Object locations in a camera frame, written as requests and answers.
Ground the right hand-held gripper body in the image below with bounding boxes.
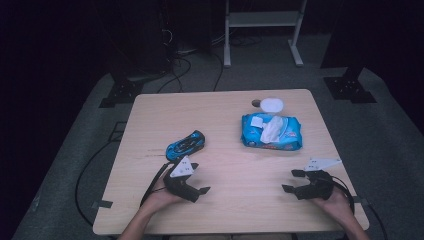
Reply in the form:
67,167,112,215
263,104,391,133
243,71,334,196
294,157,343,201

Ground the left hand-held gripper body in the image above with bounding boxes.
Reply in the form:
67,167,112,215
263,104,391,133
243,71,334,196
163,155,201,203

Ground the blue toy car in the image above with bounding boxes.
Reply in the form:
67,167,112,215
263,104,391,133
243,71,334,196
165,129,206,163

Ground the blue wet wipes pack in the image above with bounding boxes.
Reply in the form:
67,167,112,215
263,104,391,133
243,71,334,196
240,112,304,152

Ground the white wet wipe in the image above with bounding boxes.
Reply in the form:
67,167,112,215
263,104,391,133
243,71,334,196
259,115,285,144

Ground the person's left hand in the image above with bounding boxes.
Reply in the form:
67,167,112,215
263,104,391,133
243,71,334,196
139,176,184,214

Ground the person's right hand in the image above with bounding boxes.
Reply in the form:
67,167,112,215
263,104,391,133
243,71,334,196
313,189,355,223

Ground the white round pad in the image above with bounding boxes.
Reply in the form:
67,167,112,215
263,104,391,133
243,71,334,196
259,97,285,114

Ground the left hand-held gripper cable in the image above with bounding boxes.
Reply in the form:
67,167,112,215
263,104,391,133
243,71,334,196
139,162,171,208

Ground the hand-held gripper cable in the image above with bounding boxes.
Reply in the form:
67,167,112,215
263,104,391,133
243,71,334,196
331,174,356,214
139,162,171,208

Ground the right hand-held gripper cable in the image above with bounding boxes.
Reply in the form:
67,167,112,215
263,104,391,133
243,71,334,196
331,174,356,214

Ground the black floor bracket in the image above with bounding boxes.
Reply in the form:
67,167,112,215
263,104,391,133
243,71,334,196
108,121,128,143

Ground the black background cable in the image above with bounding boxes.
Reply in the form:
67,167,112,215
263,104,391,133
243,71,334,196
156,55,193,94
212,51,225,93

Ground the black stand with base plate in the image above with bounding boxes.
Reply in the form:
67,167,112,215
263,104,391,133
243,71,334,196
319,0,378,104
98,0,168,109

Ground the black floor cable loop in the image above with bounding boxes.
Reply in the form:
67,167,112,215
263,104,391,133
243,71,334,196
75,139,118,227

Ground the white metal stand frame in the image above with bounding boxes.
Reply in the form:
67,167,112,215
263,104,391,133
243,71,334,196
223,0,308,69

